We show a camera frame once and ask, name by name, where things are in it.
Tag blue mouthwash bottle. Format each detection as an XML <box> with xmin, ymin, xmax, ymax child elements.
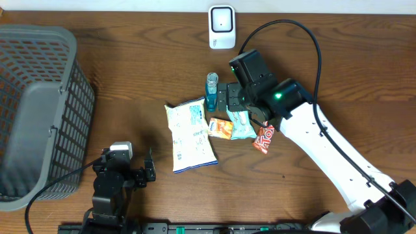
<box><xmin>205</xmin><ymin>72</ymin><xmax>219</xmax><ymax>112</ymax></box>

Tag light blue wipes packet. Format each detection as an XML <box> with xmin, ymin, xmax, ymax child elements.
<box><xmin>227</xmin><ymin>111</ymin><xmax>257</xmax><ymax>140</ymax></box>

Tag small orange tissue pack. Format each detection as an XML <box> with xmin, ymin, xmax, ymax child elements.
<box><xmin>208</xmin><ymin>118</ymin><xmax>233</xmax><ymax>140</ymax></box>

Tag red Top chocolate bar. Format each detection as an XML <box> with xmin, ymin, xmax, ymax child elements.
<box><xmin>252</xmin><ymin>121</ymin><xmax>275</xmax><ymax>154</ymax></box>

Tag white printed refill pouch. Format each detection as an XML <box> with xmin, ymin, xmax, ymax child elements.
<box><xmin>164</xmin><ymin>97</ymin><xmax>218</xmax><ymax>174</ymax></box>

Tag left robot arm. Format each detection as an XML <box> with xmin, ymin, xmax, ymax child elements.
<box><xmin>80</xmin><ymin>149</ymin><xmax>156</xmax><ymax>234</ymax></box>

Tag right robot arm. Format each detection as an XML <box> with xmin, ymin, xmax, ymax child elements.
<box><xmin>218</xmin><ymin>77</ymin><xmax>415</xmax><ymax>233</ymax></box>

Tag white barcode scanner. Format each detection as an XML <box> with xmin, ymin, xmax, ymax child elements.
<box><xmin>208</xmin><ymin>5</ymin><xmax>236</xmax><ymax>49</ymax></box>

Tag grey plastic mesh basket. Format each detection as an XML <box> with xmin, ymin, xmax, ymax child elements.
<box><xmin>1</xmin><ymin>25</ymin><xmax>95</xmax><ymax>211</ymax></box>

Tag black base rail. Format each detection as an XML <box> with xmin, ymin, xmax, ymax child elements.
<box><xmin>57</xmin><ymin>221</ymin><xmax>313</xmax><ymax>234</ymax></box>

